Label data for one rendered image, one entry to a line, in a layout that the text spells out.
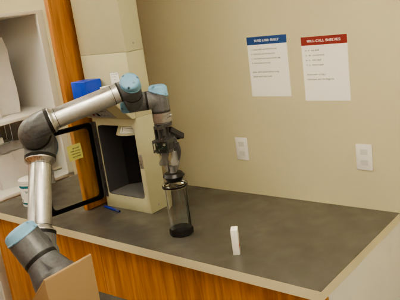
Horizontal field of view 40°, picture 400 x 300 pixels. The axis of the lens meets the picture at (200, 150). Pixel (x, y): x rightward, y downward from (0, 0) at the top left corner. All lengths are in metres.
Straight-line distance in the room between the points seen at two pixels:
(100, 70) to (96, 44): 0.12
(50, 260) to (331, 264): 0.95
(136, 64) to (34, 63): 1.39
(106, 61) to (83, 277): 1.12
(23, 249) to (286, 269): 0.88
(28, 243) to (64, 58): 1.14
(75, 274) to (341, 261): 0.90
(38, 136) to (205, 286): 0.84
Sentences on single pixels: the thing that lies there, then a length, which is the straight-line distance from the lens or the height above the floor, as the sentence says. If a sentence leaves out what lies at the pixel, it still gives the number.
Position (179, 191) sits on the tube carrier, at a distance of 2.24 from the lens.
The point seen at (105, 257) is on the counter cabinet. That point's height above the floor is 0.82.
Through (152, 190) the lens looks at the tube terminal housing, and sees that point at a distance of 2.60.
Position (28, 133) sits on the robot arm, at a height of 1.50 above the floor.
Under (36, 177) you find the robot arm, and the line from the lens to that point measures 2.08.
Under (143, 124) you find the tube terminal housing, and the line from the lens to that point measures 2.53.
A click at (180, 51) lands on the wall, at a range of 2.82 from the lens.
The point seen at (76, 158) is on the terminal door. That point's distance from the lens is 2.70.
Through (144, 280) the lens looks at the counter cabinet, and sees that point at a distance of 2.40.
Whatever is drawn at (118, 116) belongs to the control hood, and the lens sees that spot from 2.52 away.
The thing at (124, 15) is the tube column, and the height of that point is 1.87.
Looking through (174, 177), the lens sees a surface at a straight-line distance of 2.22.
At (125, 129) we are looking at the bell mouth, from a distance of 2.62.
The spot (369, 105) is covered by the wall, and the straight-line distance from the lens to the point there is 2.33.
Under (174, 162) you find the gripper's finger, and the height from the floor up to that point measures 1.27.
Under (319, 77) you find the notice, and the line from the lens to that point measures 2.40.
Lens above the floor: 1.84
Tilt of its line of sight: 14 degrees down
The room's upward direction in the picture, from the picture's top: 8 degrees counter-clockwise
